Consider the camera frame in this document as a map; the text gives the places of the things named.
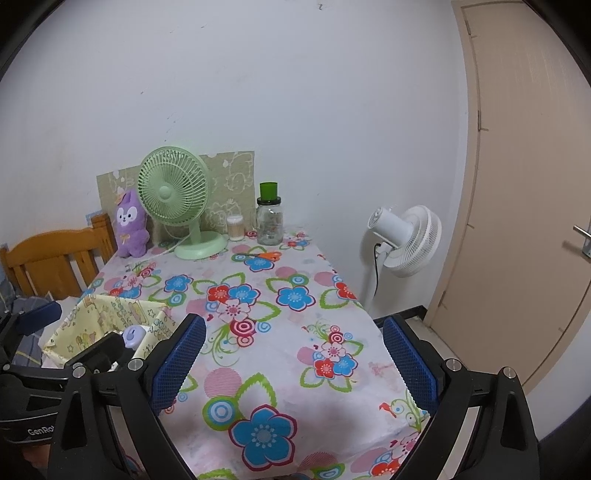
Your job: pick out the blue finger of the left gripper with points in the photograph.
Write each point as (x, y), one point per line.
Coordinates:
(37, 319)

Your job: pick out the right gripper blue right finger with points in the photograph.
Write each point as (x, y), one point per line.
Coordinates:
(417, 361)

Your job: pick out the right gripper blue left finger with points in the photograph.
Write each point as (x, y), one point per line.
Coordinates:
(171, 360)

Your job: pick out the person's hand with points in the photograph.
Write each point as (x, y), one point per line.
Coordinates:
(38, 457)

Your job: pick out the blue plaid bedding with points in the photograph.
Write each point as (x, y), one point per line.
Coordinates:
(18, 349)

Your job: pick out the wooden bed headboard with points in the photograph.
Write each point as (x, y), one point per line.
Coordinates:
(61, 263)

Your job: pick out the yellow fabric storage box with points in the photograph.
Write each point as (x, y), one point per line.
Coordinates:
(95, 316)

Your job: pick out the floral tablecloth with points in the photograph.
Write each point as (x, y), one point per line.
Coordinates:
(293, 379)

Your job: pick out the purple plush bunny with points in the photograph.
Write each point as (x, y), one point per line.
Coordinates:
(131, 232)

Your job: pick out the beige door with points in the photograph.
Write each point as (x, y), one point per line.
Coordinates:
(515, 288)

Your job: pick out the white standing fan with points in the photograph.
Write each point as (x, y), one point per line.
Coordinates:
(414, 238)

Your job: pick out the orange scissors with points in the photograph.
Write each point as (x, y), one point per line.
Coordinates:
(271, 256)

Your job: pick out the cotton swab container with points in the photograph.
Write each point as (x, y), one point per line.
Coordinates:
(236, 227)

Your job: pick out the glass jar green lid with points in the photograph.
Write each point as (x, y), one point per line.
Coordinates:
(269, 215)

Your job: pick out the green desk fan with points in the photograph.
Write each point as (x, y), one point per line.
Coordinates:
(174, 186)

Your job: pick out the patterned green board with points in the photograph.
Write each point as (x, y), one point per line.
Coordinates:
(233, 190)

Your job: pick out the silver door handle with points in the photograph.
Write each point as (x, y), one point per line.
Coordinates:
(586, 235)

